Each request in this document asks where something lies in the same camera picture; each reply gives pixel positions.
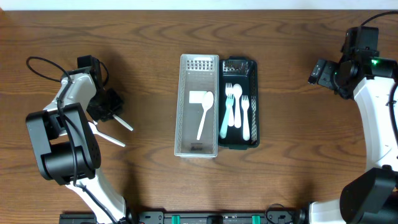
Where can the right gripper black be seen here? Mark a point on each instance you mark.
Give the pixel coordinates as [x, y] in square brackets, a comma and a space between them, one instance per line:
[319, 72]

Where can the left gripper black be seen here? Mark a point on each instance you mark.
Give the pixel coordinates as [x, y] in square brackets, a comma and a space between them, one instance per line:
[104, 106]

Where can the white plastic spoon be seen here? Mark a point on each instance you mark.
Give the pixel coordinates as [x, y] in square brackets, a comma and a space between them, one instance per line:
[207, 103]
[122, 122]
[105, 136]
[237, 92]

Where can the white plastic fork short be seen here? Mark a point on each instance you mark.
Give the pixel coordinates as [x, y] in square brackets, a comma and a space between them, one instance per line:
[245, 107]

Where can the black plastic mesh basket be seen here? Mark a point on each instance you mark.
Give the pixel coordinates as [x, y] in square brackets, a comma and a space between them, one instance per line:
[242, 71]

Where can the white plastic fork long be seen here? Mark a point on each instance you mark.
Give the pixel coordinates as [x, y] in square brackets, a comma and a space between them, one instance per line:
[229, 92]

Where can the pale green plastic fork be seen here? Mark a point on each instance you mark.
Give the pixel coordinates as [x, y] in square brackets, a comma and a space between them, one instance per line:
[224, 125]

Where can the clear plastic mesh basket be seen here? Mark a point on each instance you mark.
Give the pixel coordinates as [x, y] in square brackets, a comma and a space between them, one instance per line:
[198, 74]

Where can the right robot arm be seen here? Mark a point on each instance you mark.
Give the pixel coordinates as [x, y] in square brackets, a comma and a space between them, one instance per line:
[371, 81]

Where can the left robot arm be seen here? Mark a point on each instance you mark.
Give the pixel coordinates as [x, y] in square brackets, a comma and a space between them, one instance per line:
[64, 143]

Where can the black mounting rail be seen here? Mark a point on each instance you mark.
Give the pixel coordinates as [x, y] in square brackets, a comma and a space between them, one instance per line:
[270, 216]

